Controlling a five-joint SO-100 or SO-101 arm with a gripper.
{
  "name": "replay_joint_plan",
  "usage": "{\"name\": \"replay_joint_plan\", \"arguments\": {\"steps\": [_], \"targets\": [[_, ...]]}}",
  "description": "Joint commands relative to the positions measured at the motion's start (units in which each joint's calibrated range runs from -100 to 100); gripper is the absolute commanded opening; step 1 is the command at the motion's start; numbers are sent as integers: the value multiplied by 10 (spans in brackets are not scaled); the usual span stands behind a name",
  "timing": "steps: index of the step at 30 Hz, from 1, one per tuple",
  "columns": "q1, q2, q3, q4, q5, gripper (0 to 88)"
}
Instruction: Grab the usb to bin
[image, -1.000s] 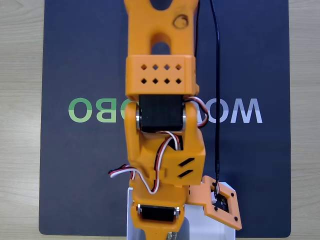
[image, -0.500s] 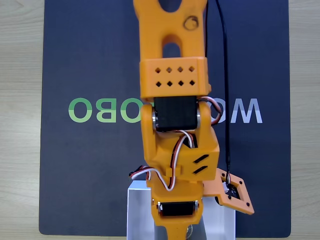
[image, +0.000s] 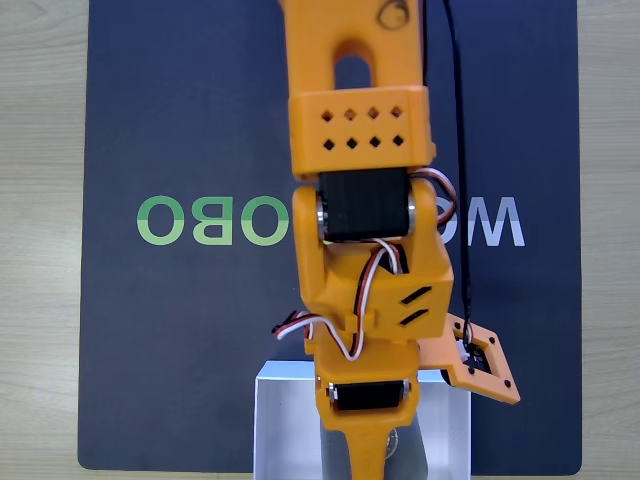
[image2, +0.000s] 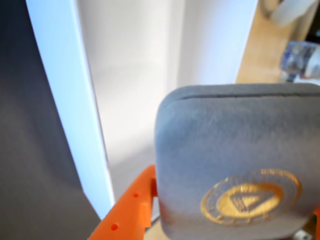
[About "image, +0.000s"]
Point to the white cardboard box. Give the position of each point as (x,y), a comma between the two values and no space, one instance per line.
(285,430)

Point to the dark mat with WOWROBO print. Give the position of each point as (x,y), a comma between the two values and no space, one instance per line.
(175,125)

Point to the orange camera mount with board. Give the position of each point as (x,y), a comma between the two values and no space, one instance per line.
(435,355)

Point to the grey square usb device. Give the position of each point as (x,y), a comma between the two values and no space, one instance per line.
(411,460)

